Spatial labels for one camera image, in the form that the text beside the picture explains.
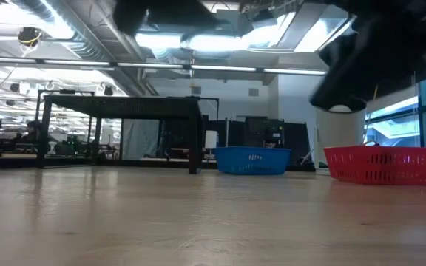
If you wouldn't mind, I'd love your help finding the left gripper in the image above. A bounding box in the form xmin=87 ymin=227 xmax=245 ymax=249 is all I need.
xmin=112 ymin=0 xmax=231 ymax=41

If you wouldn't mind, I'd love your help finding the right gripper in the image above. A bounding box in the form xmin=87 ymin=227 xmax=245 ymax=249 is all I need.
xmin=311 ymin=3 xmax=426 ymax=114

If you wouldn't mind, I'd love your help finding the long ceiling light bar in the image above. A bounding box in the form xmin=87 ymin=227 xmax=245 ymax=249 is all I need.
xmin=0 ymin=55 xmax=328 ymax=77

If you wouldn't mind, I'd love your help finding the white cup with black rim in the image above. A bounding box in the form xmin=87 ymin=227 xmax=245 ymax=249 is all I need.
xmin=315 ymin=105 xmax=368 ymax=171

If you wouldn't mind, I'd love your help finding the large glass window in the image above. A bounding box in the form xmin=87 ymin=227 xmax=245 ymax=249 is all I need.
xmin=362 ymin=69 xmax=426 ymax=166

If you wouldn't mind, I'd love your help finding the black partition screen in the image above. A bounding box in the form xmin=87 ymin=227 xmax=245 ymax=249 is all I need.
xmin=218 ymin=116 xmax=312 ymax=166

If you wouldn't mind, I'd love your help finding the red plastic basket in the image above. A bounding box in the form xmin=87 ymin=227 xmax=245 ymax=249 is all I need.
xmin=322 ymin=146 xmax=426 ymax=185

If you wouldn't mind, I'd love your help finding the white lamp shade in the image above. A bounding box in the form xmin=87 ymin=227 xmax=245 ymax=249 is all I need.
xmin=204 ymin=129 xmax=219 ymax=149

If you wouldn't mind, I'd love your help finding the grey curtain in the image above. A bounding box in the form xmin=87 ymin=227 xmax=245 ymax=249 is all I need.
xmin=121 ymin=118 xmax=161 ymax=161

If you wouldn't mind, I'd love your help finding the blue plastic basket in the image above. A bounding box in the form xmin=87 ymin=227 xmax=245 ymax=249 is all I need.
xmin=212 ymin=146 xmax=292 ymax=177

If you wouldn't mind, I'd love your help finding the black ceiling cord reel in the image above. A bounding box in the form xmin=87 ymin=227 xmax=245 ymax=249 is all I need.
xmin=16 ymin=26 xmax=44 ymax=48

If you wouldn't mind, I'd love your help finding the black aluminium table frame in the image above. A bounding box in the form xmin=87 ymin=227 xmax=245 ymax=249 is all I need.
xmin=0 ymin=154 xmax=325 ymax=174

